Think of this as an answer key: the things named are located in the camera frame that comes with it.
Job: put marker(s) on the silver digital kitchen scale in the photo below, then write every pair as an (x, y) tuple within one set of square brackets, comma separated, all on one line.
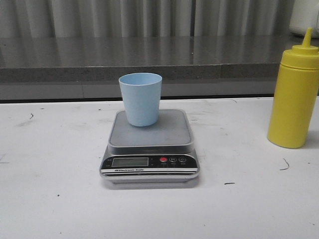
[(161, 155)]

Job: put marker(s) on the grey stone counter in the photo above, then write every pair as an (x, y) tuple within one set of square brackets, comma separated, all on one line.
[(65, 69)]

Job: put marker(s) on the yellow squeeze bottle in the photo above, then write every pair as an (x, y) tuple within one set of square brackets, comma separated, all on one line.
[(295, 94)]

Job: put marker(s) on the white rice cooker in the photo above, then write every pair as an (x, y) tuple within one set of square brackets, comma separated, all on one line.
[(305, 14)]

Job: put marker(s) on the light blue plastic cup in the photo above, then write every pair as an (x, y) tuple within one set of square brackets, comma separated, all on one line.
[(141, 96)]

